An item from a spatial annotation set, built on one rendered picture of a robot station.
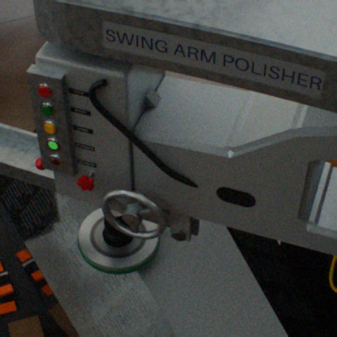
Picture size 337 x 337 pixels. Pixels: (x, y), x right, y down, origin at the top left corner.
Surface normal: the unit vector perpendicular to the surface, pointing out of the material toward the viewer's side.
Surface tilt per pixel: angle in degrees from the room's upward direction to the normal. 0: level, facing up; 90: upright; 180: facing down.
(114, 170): 90
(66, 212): 45
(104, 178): 90
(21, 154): 2
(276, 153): 90
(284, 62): 90
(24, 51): 0
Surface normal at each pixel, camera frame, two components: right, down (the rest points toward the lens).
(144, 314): -0.63, -0.24
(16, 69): 0.00, -0.67
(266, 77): -0.34, 0.70
